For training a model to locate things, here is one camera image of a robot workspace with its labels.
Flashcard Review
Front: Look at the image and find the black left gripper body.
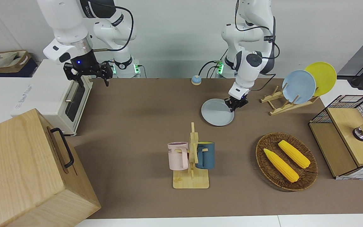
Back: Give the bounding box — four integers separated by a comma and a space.
225, 96, 249, 108

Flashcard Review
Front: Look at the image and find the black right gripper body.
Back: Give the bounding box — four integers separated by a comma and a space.
63, 62, 113, 81

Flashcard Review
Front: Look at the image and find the gray plate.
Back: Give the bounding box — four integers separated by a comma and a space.
201, 98, 235, 126

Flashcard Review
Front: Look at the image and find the wooden plate rack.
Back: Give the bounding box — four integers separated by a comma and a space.
260, 83, 320, 116

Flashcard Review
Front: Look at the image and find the light blue plate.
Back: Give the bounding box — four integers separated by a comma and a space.
282, 70, 316, 104

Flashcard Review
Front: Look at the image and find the yellow plate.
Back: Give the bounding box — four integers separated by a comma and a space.
305, 62, 337, 96

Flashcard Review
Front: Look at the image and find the white toaster oven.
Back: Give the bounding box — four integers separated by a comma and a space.
10, 59, 93, 136

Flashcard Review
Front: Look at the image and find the dark blue mug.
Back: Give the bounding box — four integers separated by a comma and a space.
196, 142, 215, 170

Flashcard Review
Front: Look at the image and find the brown wicker basket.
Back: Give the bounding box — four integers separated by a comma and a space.
256, 132, 319, 191

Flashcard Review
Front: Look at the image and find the cardboard box with bag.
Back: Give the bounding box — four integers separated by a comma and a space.
0, 50, 32, 74

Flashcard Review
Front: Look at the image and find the brown table mat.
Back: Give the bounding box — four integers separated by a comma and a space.
65, 77, 363, 219

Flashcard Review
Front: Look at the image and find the yellow corn cob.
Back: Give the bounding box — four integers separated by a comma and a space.
278, 140, 311, 169
263, 148, 299, 183

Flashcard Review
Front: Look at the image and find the pink mug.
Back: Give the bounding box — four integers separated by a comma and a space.
167, 142, 189, 171

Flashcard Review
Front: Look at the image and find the wooden mug tree stand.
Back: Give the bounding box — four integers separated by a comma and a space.
173, 122, 210, 189

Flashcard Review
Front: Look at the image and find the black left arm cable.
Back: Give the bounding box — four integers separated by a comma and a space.
234, 0, 280, 92

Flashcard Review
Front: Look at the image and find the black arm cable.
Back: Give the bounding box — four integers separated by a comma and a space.
234, 0, 280, 92
89, 0, 135, 52

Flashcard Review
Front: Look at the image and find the black base power cable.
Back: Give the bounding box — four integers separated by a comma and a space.
199, 60, 223, 79

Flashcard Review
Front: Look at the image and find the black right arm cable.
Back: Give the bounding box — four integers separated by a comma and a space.
89, 0, 135, 52

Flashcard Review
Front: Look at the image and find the wooden box with black handle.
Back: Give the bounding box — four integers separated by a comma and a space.
0, 108, 101, 227

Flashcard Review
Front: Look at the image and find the wire grid wooden shelf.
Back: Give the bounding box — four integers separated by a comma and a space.
308, 95, 363, 180

